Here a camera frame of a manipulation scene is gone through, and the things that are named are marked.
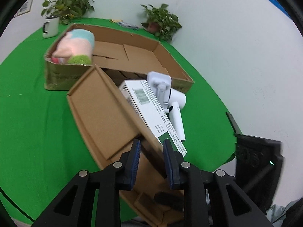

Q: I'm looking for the large open cardboard box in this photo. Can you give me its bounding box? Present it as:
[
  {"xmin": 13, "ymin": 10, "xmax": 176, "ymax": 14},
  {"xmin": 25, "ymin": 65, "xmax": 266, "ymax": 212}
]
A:
[{"xmin": 44, "ymin": 24, "xmax": 194, "ymax": 93}]

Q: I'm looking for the right potted green plant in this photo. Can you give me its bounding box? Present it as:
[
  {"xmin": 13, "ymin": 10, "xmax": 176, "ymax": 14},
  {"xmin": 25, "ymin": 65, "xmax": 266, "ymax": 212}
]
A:
[{"xmin": 141, "ymin": 4, "xmax": 182, "ymax": 43}]

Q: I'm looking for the green table cloth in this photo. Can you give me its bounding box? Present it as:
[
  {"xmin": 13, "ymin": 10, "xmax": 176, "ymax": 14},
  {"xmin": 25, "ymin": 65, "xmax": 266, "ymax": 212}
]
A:
[{"xmin": 1, "ymin": 29, "xmax": 235, "ymax": 223}]

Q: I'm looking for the white hair dryer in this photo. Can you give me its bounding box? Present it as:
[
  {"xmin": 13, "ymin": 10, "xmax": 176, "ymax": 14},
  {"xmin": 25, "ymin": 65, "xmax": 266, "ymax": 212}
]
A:
[{"xmin": 168, "ymin": 88, "xmax": 186, "ymax": 142}]

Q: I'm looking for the left potted green plant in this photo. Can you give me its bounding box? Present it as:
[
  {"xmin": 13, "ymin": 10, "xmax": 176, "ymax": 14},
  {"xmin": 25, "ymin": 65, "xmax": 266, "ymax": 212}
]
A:
[{"xmin": 41, "ymin": 0, "xmax": 94, "ymax": 25}]

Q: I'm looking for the brown cardboard insert tray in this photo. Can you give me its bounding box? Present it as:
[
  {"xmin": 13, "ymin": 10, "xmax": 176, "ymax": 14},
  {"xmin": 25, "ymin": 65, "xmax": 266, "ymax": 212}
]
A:
[{"xmin": 67, "ymin": 67, "xmax": 183, "ymax": 226}]

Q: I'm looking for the white enamel mug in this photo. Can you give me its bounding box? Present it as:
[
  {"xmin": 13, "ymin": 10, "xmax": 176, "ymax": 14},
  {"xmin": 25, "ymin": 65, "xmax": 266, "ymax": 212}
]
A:
[{"xmin": 42, "ymin": 15, "xmax": 60, "ymax": 38}]

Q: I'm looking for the pastel plush toy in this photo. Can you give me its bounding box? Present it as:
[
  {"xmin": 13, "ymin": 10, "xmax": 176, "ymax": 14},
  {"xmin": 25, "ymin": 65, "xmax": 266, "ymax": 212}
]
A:
[{"xmin": 51, "ymin": 29, "xmax": 95, "ymax": 65}]

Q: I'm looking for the small patterned packet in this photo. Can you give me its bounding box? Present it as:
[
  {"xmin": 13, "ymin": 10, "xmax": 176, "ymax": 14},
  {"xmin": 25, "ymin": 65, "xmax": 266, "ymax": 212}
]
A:
[{"xmin": 109, "ymin": 19, "xmax": 139, "ymax": 30}]

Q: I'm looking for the potted green plant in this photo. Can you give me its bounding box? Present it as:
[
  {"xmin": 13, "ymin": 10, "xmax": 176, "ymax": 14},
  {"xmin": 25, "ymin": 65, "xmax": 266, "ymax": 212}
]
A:
[
  {"xmin": 41, "ymin": 0, "xmax": 94, "ymax": 25},
  {"xmin": 141, "ymin": 4, "xmax": 182, "ymax": 43}
]

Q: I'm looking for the white box with barcode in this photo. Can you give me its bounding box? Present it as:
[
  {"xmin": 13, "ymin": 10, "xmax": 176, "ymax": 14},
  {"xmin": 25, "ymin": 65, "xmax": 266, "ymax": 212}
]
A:
[{"xmin": 119, "ymin": 80, "xmax": 187, "ymax": 156}]

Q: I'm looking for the white folding phone stand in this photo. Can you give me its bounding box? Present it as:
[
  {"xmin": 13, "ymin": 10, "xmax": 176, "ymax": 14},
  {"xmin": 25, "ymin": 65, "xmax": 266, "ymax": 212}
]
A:
[{"xmin": 147, "ymin": 71, "xmax": 172, "ymax": 109}]

